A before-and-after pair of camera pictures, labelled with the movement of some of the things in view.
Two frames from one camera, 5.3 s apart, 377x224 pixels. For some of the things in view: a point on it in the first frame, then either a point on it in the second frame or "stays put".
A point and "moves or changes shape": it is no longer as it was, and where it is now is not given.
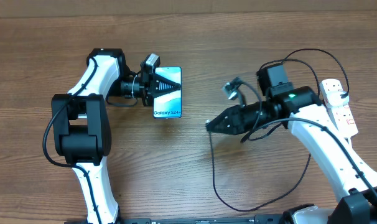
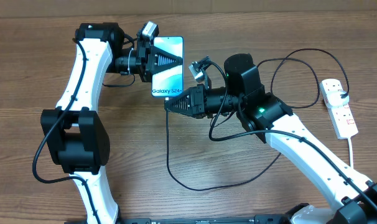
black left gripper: [148, 87] -> [156, 56]
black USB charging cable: [305, 170] -> [275, 100]
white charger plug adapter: [335, 99] stays put
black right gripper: [235, 121] -> [196, 102]
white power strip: [341, 115] stays put
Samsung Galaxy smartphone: [168, 106] moves or changes shape
